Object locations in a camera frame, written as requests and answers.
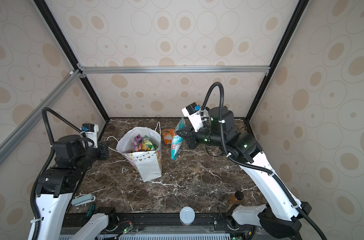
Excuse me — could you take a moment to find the teal Fox's candy packet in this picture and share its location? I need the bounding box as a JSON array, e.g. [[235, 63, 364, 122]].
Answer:
[[170, 118, 186, 160]]

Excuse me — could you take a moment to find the purple snack packet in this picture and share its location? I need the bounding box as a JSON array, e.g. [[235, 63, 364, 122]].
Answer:
[[133, 134, 143, 152]]

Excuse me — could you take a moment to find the orange snack packet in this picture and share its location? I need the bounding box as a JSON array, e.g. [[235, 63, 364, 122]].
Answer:
[[161, 129, 175, 145]]

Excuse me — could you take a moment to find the white paper bag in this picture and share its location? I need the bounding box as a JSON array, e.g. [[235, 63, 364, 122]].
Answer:
[[109, 122, 162, 182]]

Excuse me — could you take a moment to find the green snack packet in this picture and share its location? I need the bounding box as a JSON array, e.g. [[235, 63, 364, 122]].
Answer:
[[141, 136, 158, 152]]

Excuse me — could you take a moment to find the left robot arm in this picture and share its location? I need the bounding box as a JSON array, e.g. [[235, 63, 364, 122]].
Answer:
[[28, 107, 109, 240]]

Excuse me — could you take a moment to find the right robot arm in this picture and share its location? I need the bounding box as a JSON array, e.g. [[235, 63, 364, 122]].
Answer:
[[176, 82, 327, 240]]

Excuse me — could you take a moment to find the brown bottle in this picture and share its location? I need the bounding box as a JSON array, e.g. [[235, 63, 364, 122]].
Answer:
[[231, 191, 245, 205]]

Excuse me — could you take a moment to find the white round cap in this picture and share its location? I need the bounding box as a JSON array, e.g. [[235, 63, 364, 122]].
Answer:
[[179, 207, 196, 226]]

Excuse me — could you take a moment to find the horizontal aluminium bar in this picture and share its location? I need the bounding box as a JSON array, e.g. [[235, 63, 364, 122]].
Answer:
[[76, 65, 271, 76]]

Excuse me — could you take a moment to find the diagonal aluminium bar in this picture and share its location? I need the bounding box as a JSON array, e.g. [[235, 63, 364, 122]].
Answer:
[[0, 70, 80, 166]]

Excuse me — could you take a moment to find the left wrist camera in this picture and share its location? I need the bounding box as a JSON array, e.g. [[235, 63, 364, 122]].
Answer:
[[81, 123, 99, 149]]

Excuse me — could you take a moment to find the grey tool handle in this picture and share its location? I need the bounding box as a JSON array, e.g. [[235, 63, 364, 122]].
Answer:
[[71, 194, 96, 207]]

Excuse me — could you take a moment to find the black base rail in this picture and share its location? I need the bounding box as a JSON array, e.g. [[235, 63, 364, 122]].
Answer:
[[42, 211, 303, 240]]

